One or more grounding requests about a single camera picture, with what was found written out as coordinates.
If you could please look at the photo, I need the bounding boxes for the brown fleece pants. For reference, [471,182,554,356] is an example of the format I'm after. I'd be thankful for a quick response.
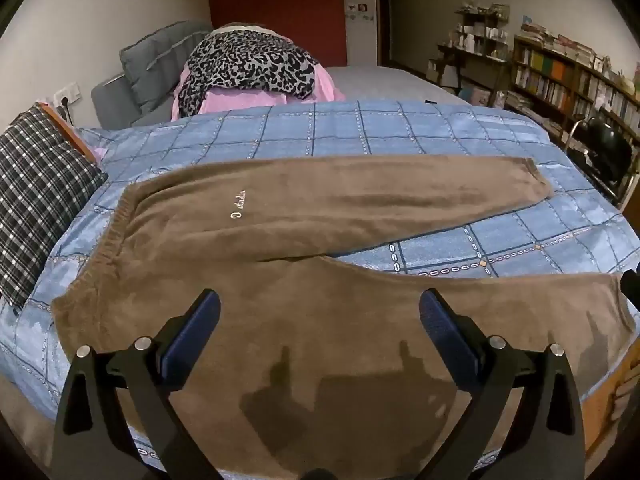
[50,156,638,480]

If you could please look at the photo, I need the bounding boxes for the wooden desk with shelf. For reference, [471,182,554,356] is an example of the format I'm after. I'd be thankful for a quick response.
[427,4,513,106]

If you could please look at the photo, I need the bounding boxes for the wooden bookshelf with books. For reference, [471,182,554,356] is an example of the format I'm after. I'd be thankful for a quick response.
[505,15,640,137]

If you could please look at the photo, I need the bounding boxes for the white wardrobe door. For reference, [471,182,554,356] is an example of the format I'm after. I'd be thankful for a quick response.
[342,0,381,67]

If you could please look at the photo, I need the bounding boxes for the leopard print cloth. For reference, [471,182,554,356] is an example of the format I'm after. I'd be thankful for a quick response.
[177,29,321,118]

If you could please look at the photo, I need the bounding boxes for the black metal chair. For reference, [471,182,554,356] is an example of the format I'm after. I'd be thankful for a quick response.
[565,115,640,207]

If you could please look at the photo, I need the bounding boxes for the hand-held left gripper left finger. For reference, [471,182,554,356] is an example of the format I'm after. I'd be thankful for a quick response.
[52,288,223,480]

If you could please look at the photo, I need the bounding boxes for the white wall socket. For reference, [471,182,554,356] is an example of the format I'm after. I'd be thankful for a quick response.
[52,82,81,107]

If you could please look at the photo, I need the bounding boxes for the grey padded headboard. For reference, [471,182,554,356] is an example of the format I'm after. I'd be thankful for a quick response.
[90,72,176,128]

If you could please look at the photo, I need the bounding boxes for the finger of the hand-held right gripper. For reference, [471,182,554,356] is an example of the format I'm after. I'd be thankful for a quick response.
[620,269,640,307]

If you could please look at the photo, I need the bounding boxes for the wooden bed frame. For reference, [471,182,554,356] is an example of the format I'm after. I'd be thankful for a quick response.
[582,345,640,461]

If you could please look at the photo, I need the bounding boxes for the grey mattress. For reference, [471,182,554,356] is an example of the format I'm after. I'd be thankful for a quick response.
[320,64,473,107]

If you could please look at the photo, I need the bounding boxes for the pink cloth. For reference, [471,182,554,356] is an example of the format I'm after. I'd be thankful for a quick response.
[170,65,347,122]

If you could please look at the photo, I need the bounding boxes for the grey quilted cushion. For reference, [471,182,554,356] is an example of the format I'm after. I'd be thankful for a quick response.
[119,20,216,115]

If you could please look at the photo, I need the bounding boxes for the dark plaid pillow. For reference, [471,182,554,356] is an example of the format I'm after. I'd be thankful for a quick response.
[0,106,108,308]

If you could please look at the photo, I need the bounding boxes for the blue checked blanket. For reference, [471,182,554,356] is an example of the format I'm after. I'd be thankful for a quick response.
[0,99,640,476]

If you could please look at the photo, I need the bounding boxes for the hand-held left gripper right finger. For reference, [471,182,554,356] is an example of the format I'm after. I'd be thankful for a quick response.
[419,288,586,480]

